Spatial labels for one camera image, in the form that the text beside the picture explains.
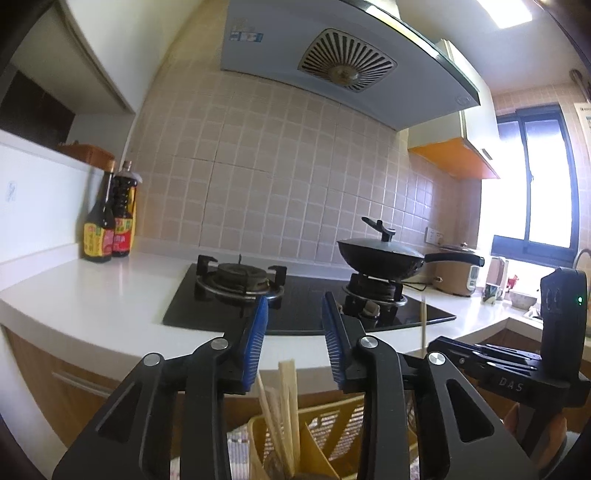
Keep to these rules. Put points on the yellow plastic utensil basket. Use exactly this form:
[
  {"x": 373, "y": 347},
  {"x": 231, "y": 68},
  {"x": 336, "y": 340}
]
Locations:
[{"x": 323, "y": 443}]

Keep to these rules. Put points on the ceramic bowl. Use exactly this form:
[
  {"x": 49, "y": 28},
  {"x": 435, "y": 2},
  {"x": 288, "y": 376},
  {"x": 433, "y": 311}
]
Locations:
[{"x": 521, "y": 300}]

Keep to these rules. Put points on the black wok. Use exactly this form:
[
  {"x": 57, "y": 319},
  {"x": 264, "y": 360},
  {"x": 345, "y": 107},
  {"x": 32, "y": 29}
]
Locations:
[{"x": 385, "y": 266}]

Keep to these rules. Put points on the person's right hand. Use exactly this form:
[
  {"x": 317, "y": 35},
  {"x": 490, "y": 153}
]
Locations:
[{"x": 554, "y": 443}]

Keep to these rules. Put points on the white range hood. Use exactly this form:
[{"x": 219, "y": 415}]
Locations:
[{"x": 277, "y": 55}]

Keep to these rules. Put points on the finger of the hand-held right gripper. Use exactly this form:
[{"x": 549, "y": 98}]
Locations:
[
  {"x": 475, "y": 348},
  {"x": 512, "y": 369}
]

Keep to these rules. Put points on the orange bottomed wall cabinet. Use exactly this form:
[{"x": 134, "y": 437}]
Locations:
[{"x": 455, "y": 159}]

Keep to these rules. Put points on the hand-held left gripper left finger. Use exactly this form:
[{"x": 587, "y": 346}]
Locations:
[{"x": 255, "y": 344}]

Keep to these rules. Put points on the white electric kettle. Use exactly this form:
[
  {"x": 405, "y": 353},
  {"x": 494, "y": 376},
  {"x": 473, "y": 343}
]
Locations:
[{"x": 497, "y": 272}]

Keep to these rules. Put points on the wooden kitchen base cabinet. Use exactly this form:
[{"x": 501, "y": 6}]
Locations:
[{"x": 46, "y": 369}]

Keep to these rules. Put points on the white wall outlet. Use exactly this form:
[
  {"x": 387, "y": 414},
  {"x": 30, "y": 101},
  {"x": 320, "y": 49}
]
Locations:
[{"x": 434, "y": 236}]

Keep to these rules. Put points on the slim soy sauce bottle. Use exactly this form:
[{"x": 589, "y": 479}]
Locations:
[{"x": 98, "y": 230}]

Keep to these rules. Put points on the ceiling light panel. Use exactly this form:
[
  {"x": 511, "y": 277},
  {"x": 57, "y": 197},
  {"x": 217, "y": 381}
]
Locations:
[{"x": 503, "y": 11}]

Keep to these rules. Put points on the wide soy sauce bottle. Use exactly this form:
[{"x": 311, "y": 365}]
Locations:
[{"x": 123, "y": 217}]

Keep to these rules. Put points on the brown wooden box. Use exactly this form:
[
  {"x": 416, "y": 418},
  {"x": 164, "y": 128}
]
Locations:
[{"x": 87, "y": 153}]

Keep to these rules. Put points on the beige rice cooker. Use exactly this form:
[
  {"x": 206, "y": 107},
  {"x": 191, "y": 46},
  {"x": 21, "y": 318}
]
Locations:
[{"x": 455, "y": 274}]

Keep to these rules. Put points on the dark framed window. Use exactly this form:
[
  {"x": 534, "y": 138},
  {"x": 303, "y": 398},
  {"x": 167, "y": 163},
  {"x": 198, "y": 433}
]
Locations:
[{"x": 535, "y": 184}]

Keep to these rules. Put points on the black gas stove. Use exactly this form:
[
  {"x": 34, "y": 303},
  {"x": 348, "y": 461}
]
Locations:
[{"x": 300, "y": 302}]

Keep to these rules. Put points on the white kitchen counter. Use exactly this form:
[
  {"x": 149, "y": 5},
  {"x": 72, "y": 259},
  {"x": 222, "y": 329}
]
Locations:
[{"x": 92, "y": 300}]

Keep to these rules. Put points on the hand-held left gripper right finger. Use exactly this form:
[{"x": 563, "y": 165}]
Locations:
[{"x": 333, "y": 344}]

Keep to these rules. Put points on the patterned mug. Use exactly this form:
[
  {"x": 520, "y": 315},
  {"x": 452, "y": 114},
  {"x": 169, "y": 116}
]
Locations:
[{"x": 492, "y": 293}]

